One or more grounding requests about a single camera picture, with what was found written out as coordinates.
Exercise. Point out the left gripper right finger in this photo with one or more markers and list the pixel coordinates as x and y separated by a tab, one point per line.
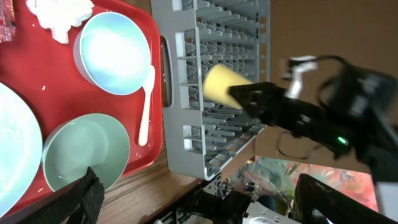
320	203

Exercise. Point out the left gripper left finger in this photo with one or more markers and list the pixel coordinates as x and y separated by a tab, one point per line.
78	202

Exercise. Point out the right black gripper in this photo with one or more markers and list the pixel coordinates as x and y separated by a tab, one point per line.
267	102

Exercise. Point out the yellow plastic cup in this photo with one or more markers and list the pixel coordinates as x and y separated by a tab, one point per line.
217	83

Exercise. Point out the green bowl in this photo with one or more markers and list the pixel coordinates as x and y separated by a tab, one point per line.
96	141

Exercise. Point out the white plastic spoon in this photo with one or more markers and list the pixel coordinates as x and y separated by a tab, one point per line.
148	87

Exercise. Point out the light blue bowl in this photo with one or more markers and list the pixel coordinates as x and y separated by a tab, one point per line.
112	53

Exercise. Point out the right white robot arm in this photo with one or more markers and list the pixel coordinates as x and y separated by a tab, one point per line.
350	116

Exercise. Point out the grey dishwasher rack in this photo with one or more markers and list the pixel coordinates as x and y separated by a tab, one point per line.
209	46

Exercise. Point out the light blue plate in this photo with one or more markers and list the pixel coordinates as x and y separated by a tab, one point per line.
21	148

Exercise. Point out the crumpled white tissue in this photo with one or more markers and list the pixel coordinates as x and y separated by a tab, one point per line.
60	15

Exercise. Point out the red snack wrapper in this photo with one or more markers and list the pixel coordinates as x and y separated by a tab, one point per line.
7	17

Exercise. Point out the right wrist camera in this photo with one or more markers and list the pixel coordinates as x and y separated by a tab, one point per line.
295	67

